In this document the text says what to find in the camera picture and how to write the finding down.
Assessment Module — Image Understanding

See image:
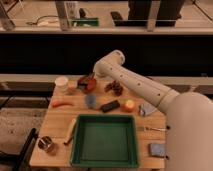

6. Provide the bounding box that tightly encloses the red bowl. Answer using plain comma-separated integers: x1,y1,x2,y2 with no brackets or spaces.
77,76,97,93

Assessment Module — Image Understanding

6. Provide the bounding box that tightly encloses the dish brush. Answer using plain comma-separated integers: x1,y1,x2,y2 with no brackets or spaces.
77,74,94,89

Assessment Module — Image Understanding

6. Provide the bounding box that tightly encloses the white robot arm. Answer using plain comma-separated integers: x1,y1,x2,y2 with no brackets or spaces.
93,50,213,171

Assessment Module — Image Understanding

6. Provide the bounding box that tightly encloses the brown grape bunch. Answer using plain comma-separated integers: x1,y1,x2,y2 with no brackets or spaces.
104,81,123,96

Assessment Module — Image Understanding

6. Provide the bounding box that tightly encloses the blue plastic cup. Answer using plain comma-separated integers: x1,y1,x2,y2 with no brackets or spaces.
84,93,96,109

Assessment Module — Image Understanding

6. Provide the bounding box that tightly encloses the black rectangular block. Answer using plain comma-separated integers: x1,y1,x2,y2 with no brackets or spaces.
101,100,120,113

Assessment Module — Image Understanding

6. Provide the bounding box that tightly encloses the red yellow apple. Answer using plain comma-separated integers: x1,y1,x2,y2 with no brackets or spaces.
124,100,135,112

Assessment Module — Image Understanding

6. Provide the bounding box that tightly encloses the grey crumpled cloth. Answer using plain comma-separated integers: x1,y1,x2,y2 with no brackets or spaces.
139,102,157,117

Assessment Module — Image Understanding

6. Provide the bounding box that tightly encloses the white cup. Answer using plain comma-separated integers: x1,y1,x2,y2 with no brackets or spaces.
55,76,69,93

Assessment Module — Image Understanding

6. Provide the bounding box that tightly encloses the orange carrot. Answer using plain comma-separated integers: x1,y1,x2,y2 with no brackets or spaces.
51,101,74,108

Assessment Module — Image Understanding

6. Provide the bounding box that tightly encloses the green plastic tray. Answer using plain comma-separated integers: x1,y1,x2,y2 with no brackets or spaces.
70,114,139,168

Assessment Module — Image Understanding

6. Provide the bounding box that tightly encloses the metal fork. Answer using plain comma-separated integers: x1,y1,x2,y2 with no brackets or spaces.
143,126,166,132

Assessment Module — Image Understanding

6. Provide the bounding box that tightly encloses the blue sponge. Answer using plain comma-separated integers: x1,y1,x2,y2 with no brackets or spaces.
149,143,165,157

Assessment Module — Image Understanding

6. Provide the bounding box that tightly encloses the metal cup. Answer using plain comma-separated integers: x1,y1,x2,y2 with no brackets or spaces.
38,136,55,154

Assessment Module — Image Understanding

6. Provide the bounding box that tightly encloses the black chair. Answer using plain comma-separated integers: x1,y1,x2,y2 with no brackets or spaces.
12,128,37,171

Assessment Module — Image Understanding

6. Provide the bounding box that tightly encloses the wooden handled knife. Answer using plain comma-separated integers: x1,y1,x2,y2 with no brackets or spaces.
63,118,77,145

